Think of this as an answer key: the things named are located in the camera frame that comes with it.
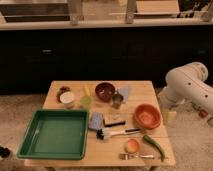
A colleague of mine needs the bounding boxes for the red yellow apple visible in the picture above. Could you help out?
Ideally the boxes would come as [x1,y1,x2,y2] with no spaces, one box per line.
[125,139,140,154]

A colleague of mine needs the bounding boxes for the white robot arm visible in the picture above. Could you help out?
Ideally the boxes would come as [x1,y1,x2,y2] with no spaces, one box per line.
[158,62,213,127]

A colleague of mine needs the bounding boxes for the orange bowl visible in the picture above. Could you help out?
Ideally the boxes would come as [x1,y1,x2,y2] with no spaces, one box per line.
[133,104,161,130]

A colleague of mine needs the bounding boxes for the dark purple bowl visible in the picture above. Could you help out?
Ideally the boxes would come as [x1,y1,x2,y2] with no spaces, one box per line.
[95,82,115,102]

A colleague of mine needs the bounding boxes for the toy items on floor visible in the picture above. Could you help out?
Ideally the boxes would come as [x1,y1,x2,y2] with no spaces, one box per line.
[192,103,213,127]

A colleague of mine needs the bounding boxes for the green chili pepper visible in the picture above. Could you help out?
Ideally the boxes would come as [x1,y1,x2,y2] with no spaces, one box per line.
[143,134,165,162]

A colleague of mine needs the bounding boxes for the wooden table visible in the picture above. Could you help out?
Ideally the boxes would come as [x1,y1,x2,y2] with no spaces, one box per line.
[24,81,176,169]

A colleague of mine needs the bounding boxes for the small metal cup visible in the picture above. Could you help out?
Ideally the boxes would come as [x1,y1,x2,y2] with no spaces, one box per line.
[112,93,124,109]

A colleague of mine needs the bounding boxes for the silver fork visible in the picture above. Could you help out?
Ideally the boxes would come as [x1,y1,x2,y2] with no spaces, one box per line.
[118,153,155,160]

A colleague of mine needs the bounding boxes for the wooden block with black edge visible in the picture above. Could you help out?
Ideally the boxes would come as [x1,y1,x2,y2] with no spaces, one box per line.
[104,115,126,127]

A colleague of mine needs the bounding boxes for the black white dish brush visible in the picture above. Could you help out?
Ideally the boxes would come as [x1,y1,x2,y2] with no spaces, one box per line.
[96,128,140,140]

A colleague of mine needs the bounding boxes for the blue sponge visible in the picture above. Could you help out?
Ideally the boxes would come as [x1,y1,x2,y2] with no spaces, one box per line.
[89,112,103,130]

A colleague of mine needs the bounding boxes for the green cup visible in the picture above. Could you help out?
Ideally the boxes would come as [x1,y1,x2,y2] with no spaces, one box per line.
[80,96,91,109]

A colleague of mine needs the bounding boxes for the yellow corn piece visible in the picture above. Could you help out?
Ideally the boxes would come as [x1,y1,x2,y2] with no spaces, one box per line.
[83,85,91,96]

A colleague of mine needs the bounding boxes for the white cup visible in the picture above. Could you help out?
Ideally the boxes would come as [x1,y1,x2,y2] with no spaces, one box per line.
[60,91,75,108]

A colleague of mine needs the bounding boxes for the green plastic tray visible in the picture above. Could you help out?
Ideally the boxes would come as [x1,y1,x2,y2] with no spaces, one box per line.
[17,109,89,160]

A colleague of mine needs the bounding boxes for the black object on floor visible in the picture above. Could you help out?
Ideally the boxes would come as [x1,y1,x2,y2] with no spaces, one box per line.
[0,146,10,158]

